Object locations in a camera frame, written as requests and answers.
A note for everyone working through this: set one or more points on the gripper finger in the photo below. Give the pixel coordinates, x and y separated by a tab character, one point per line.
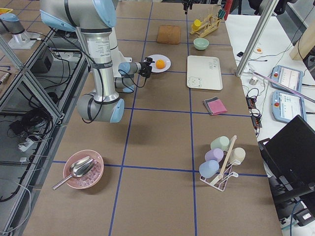
148	60

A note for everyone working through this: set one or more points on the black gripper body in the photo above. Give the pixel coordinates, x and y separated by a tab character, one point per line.
143	67

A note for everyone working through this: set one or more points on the white plate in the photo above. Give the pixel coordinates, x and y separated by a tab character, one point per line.
155	58

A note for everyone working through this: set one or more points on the orange fruit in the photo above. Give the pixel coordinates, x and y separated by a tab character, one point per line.
160	64

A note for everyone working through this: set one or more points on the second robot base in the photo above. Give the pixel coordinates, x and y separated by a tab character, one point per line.
21	39

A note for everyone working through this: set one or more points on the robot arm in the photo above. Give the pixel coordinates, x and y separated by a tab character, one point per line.
93	21
187	5

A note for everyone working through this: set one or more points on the brown wooden tray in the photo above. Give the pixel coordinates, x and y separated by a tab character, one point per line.
168	34

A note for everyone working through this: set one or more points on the cream bear tray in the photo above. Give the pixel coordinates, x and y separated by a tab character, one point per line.
204	73

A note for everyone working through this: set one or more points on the green bowl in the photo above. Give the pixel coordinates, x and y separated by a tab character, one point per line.
201	44

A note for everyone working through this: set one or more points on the yellow mug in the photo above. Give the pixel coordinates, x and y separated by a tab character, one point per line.
196	25

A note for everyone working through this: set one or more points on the grey cloth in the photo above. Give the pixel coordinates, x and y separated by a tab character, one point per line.
209	100

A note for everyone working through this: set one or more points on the wooden cup drying rack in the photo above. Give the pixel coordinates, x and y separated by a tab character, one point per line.
209	24

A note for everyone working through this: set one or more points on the pink cloth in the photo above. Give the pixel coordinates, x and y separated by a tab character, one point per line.
220	108

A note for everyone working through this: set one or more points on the dark green cup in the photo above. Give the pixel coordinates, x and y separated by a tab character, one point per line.
221	14

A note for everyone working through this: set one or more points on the red cylinder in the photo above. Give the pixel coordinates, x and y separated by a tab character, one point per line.
227	6

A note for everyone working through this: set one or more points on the small metal cylinder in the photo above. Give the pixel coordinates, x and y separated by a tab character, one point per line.
253	81

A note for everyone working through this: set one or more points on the purple cup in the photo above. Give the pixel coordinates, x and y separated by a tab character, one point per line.
214	154

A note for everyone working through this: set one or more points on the fried egg toy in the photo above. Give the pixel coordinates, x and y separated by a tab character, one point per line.
258	50

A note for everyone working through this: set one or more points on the metal spoon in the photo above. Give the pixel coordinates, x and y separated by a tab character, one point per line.
76	170

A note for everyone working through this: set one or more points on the blue cup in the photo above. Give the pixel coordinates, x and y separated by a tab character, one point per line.
208	168

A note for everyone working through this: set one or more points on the beige cup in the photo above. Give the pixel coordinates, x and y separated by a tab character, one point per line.
237	156

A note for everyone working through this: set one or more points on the pink bowl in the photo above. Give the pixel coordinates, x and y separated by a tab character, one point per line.
89	174

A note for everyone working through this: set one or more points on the white cup holder rack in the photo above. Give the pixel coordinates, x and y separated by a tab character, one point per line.
219	180

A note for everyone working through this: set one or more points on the blue tablet far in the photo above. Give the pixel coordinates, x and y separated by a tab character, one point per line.
291	78

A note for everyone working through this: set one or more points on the blue tablet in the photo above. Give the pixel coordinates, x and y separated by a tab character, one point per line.
286	106
291	78

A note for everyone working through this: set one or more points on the blue tablet near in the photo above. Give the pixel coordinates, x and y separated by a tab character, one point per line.
286	106

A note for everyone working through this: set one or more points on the black laptop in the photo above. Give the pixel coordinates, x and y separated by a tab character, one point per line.
290	156

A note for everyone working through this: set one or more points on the aluminium frame post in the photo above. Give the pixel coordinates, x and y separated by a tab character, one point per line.
260	26

